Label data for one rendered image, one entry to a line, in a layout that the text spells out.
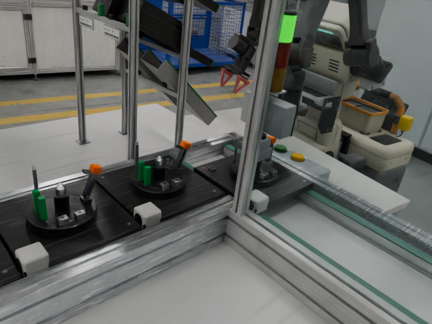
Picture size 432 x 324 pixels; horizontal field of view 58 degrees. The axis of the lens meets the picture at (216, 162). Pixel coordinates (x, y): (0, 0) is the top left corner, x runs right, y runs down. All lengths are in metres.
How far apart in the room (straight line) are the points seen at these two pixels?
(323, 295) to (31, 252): 0.56
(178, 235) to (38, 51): 4.32
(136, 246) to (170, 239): 0.08
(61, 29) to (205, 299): 4.44
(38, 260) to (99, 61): 4.58
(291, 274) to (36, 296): 0.50
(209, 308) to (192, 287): 0.07
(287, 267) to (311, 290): 0.07
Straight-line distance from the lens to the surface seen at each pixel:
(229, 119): 1.76
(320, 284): 0.86
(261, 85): 0.80
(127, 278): 0.85
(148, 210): 0.87
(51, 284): 0.77
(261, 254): 0.93
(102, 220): 0.88
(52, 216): 0.87
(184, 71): 1.17
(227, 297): 0.88
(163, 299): 0.86
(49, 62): 5.10
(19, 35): 4.97
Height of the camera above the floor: 1.49
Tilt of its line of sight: 27 degrees down
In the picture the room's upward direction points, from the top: 7 degrees clockwise
